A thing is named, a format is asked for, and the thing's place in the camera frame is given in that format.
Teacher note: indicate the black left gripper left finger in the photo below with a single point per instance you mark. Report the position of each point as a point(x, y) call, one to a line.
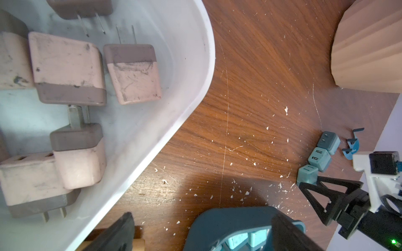
point(118, 237)

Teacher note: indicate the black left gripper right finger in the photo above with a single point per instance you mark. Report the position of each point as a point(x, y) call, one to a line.
point(287, 237)

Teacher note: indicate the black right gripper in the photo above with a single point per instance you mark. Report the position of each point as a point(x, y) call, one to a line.
point(330, 204)

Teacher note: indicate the dark teal storage box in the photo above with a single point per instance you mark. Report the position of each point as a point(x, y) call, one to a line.
point(210, 230)

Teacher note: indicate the pink plug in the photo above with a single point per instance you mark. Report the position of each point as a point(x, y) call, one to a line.
point(16, 69)
point(31, 184)
point(67, 71)
point(80, 9)
point(134, 71)
point(79, 151)

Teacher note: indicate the teal plug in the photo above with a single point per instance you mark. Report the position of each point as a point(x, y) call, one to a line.
point(320, 158)
point(236, 242)
point(329, 141)
point(257, 239)
point(307, 174)

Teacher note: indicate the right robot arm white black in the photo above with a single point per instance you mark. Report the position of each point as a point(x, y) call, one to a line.
point(377, 213)

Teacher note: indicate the peach ribbed flower pot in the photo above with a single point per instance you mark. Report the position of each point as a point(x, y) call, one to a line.
point(367, 50)

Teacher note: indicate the green garden fork wooden handle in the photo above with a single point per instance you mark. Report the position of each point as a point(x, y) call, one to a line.
point(138, 242)

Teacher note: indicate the blue garden rake wooden handle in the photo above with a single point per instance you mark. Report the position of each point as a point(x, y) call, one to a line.
point(353, 145)

